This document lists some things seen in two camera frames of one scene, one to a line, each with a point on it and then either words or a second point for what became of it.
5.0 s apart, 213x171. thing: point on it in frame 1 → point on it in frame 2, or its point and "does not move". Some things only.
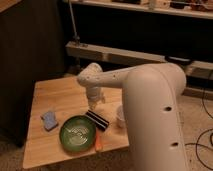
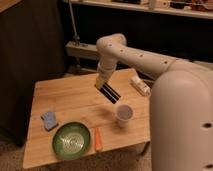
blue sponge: x=50 y=120 does not move
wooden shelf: x=188 y=8 does not move
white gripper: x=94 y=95 → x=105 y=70
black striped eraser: x=100 y=122 → x=110 y=93
